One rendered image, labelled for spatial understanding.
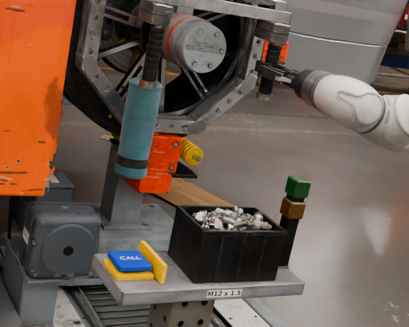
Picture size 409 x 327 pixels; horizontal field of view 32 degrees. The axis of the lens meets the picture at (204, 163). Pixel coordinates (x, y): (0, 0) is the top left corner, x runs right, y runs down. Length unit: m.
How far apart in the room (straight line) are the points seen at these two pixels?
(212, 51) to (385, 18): 0.88
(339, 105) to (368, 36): 0.98
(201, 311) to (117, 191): 0.80
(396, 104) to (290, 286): 0.48
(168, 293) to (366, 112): 0.57
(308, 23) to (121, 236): 0.91
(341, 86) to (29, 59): 0.67
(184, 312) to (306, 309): 1.09
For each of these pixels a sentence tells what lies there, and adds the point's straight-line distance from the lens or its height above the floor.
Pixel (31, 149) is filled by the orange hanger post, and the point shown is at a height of 0.63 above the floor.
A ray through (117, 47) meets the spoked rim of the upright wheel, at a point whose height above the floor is 0.79.
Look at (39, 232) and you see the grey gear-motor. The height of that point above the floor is 0.36.
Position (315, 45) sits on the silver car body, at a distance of 2.43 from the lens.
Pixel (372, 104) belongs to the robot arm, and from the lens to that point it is 1.59.
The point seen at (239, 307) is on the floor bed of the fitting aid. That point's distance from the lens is 2.25.
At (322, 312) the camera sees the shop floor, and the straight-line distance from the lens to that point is 2.56.
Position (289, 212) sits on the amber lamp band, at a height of 0.59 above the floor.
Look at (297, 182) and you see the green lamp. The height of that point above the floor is 0.66.
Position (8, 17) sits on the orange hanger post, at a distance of 1.46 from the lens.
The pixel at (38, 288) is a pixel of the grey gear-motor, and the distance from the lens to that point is 1.92.
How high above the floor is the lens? 1.07
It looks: 16 degrees down
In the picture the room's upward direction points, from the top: 12 degrees clockwise
